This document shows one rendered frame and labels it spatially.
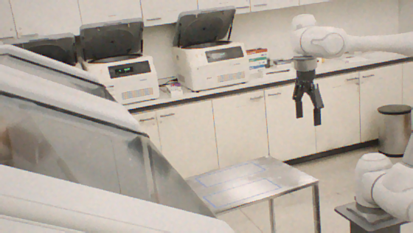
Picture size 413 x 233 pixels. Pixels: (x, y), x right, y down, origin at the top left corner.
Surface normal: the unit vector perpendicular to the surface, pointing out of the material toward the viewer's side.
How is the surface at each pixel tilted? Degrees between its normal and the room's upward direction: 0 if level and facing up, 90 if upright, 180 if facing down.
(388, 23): 90
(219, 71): 90
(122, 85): 90
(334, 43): 89
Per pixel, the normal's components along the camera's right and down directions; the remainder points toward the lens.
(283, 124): 0.34, 0.22
